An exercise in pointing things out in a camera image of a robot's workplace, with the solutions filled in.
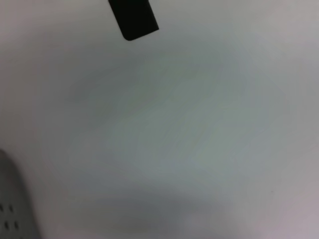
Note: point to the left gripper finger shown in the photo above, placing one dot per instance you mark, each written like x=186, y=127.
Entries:
x=134, y=20

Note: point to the grey perforated storage basket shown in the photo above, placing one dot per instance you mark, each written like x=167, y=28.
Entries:
x=12, y=199

